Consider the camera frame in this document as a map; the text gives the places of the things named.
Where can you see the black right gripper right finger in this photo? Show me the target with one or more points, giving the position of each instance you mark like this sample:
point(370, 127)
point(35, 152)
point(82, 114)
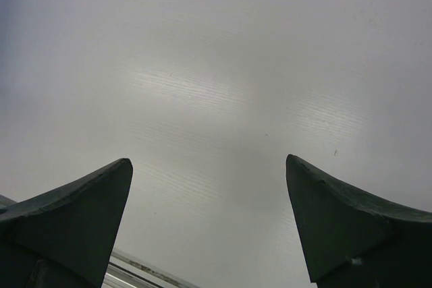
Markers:
point(351, 238)

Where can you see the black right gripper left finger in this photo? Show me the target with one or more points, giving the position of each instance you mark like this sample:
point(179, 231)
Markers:
point(64, 237)

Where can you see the aluminium table frame rail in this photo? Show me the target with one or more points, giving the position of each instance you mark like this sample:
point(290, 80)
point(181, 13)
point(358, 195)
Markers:
point(125, 270)

